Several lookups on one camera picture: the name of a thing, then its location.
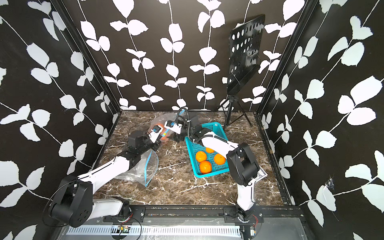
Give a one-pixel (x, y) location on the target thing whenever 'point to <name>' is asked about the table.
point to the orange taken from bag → (205, 167)
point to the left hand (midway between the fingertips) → (161, 132)
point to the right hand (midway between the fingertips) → (169, 127)
